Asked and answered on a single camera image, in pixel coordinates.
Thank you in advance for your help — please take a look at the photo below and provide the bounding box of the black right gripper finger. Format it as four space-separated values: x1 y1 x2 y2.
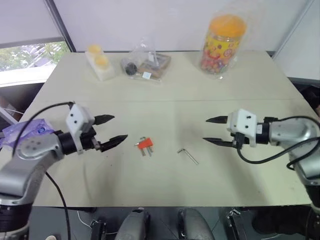
202 137 235 149
205 115 230 125

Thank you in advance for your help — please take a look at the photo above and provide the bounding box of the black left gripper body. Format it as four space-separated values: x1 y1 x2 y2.
81 126 103 153

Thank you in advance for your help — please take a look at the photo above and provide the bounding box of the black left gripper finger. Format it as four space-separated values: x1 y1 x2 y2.
93 114 116 127
99 134 129 153

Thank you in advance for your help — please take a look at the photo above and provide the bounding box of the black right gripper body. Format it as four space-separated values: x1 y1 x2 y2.
231 132 251 151

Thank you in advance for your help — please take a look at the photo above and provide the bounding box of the red hex key holder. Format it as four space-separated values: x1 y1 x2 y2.
138 137 155 151

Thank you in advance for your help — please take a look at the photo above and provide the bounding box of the silver hex key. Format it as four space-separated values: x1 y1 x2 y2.
176 148 200 166

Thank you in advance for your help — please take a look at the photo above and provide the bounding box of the white foam cup block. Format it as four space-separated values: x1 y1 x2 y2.
85 50 116 82

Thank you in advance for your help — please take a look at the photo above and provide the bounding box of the black round part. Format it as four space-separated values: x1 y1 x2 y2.
124 62 138 76

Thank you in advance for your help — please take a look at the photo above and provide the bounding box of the orange lidded cup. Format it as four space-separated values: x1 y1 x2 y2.
94 54 110 73

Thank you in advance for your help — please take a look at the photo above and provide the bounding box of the purple plastic packet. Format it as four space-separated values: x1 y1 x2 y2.
0 118 56 151

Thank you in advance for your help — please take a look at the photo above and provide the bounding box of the candy jar with orange lid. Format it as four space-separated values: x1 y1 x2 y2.
199 13 248 76

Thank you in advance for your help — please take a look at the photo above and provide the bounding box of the brown cardboard box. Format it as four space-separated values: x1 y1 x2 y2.
138 53 173 81

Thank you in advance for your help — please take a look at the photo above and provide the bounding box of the black box under table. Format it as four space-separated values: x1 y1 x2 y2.
90 219 109 240
224 208 254 240

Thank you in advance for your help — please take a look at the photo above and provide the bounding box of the clear plastic bag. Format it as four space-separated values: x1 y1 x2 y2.
120 36 174 85

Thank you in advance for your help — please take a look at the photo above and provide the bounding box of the black object beside table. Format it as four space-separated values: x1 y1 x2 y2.
287 76 320 114

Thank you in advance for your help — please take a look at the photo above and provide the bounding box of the dark rounded shape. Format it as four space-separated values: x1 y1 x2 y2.
117 207 154 240
176 207 214 240

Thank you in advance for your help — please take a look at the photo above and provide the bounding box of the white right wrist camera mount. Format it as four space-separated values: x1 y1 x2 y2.
226 108 259 148

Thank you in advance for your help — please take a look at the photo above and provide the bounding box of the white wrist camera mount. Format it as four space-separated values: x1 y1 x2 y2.
226 108 259 148
65 101 96 155

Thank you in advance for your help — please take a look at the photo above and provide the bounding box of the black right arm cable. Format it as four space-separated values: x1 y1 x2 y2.
236 115 320 171

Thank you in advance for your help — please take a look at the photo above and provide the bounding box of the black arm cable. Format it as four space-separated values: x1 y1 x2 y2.
236 115 320 171
12 100 76 155

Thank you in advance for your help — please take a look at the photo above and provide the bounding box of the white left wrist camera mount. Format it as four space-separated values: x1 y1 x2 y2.
65 101 96 155

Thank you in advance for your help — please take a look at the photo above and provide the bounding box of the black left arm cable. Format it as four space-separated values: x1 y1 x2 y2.
12 100 76 155

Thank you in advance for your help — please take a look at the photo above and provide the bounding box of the black hanging cable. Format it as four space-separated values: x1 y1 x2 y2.
44 171 71 240

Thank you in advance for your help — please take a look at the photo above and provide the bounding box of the thin white wire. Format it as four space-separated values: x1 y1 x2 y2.
76 209 92 229

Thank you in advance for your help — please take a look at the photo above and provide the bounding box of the dark window frame post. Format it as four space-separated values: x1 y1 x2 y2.
44 0 77 54

